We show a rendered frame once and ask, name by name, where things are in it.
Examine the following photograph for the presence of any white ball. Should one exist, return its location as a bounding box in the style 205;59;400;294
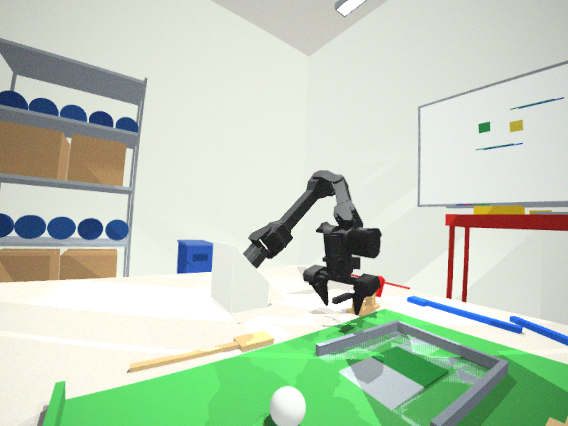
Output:
270;386;306;426

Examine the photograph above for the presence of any blue golf putter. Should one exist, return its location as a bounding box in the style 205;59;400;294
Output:
510;316;568;346
406;296;523;334

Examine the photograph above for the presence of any green flat mat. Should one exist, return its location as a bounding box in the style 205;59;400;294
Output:
60;308;568;426

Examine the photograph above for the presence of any red putter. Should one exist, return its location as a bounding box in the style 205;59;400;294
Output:
331;276;386;305

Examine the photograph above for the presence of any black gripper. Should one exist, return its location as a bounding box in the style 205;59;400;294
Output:
303;253;381;315

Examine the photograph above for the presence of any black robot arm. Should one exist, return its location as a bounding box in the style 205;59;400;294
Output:
242;170;382;273

